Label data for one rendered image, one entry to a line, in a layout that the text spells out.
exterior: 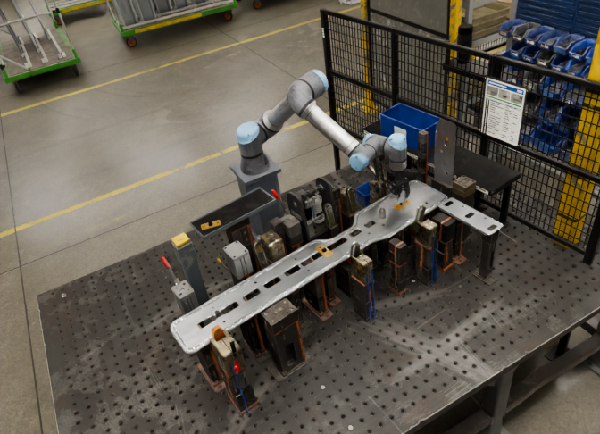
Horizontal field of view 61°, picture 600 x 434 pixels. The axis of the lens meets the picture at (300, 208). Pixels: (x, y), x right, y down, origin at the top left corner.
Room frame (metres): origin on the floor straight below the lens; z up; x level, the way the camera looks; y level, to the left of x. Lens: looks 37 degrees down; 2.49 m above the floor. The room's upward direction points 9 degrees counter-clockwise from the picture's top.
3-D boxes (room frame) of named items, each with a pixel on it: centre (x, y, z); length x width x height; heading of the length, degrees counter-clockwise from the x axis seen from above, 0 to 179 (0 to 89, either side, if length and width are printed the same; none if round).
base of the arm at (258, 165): (2.25, 0.20, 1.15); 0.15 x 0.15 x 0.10
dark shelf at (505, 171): (2.27, -0.75, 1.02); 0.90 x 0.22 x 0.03; 31
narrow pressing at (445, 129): (2.00, -0.71, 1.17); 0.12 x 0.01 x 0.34; 31
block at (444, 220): (1.75, -0.64, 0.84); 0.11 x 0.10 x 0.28; 31
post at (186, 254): (1.68, 0.52, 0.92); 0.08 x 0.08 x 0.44; 31
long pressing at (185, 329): (1.62, -0.06, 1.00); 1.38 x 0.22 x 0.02; 121
